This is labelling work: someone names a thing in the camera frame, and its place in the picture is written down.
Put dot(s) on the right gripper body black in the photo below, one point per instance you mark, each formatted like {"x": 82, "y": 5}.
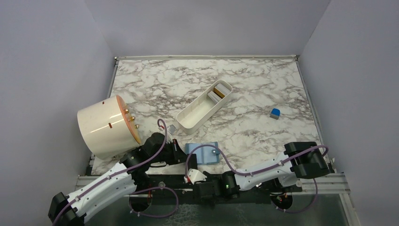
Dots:
{"x": 218, "y": 195}

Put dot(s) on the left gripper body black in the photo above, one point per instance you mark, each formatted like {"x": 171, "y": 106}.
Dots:
{"x": 171, "y": 154}

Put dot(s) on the blue leather card holder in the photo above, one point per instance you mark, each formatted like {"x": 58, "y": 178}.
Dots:
{"x": 205, "y": 155}

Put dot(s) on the white oblong plastic tray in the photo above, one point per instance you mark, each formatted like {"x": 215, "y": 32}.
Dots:
{"x": 201, "y": 109}

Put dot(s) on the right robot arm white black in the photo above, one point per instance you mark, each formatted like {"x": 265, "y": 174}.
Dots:
{"x": 300, "y": 160}

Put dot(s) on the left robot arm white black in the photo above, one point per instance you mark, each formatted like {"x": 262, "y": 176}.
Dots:
{"x": 128, "y": 176}

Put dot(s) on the white cards stack in tray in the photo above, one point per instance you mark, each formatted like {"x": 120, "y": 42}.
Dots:
{"x": 215, "y": 97}

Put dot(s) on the gold credit card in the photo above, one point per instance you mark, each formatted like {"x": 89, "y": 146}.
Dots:
{"x": 219, "y": 92}

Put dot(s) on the cream cylindrical container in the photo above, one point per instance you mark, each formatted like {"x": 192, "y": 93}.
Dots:
{"x": 108, "y": 128}

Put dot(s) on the small blue grey block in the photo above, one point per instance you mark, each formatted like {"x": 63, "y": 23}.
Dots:
{"x": 275, "y": 113}

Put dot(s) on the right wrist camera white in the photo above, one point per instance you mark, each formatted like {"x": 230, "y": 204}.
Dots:
{"x": 194, "y": 175}

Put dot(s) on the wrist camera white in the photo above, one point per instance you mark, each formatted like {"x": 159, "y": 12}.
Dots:
{"x": 172, "y": 129}
{"x": 194, "y": 175}

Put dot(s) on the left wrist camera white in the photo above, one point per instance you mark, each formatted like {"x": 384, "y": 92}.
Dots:
{"x": 172, "y": 129}

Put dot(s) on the black front mounting rail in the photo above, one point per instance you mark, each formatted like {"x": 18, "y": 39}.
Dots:
{"x": 172, "y": 189}

